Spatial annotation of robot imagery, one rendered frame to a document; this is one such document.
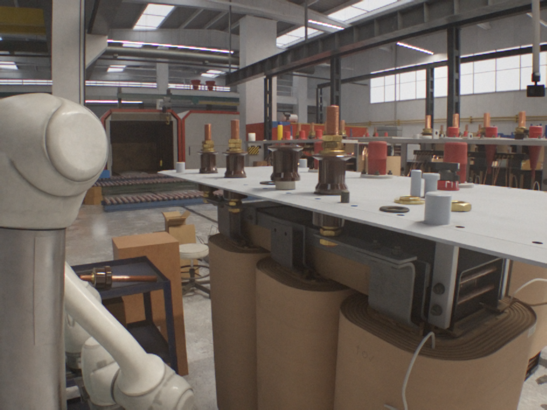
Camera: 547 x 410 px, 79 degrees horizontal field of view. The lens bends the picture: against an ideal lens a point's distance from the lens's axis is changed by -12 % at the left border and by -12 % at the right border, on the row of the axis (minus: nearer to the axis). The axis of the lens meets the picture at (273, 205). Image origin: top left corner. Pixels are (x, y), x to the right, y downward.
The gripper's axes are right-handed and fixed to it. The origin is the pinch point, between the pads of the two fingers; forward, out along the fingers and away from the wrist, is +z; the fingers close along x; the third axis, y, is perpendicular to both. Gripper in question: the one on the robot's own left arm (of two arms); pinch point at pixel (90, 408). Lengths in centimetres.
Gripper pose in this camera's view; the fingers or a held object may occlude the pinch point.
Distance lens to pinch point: 135.9
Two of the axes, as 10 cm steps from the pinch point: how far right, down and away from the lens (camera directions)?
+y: 7.5, -1.0, 6.6
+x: -6.6, -1.1, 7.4
